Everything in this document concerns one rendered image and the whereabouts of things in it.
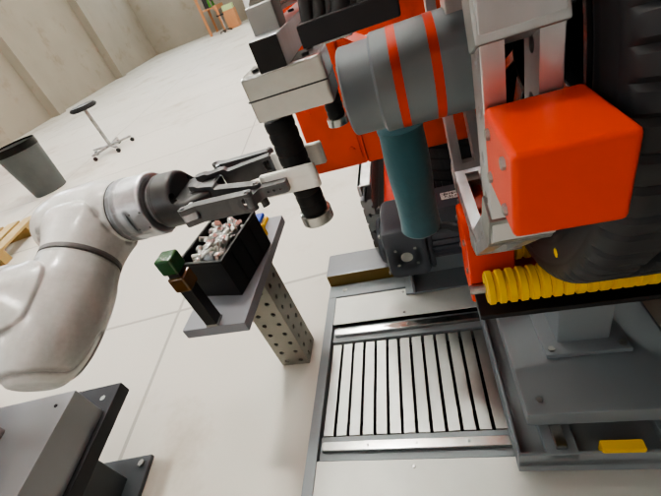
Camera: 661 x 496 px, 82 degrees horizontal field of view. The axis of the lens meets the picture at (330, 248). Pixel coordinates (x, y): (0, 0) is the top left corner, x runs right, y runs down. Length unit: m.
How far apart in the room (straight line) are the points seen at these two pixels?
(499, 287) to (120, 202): 0.57
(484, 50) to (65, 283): 0.50
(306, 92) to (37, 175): 4.74
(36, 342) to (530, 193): 0.51
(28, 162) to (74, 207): 4.44
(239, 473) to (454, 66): 1.12
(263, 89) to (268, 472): 1.02
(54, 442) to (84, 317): 0.62
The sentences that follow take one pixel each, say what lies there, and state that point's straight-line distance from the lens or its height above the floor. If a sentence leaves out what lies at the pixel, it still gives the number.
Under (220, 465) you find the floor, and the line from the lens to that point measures 1.31.
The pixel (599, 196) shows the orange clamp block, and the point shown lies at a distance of 0.31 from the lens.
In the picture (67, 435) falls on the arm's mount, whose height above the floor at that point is 0.36.
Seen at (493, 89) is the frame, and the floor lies 0.90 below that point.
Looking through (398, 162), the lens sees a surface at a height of 0.68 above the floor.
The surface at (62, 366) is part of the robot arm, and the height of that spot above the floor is 0.76.
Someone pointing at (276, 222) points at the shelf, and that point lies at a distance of 1.17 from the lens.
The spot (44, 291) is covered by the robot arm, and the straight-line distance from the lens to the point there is 0.56.
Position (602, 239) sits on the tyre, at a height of 0.75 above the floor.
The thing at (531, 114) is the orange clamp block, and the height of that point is 0.88.
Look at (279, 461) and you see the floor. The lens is 1.22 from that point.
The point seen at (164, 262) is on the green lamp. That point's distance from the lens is 0.83.
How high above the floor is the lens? 1.02
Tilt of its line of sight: 36 degrees down
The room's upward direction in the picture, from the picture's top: 22 degrees counter-clockwise
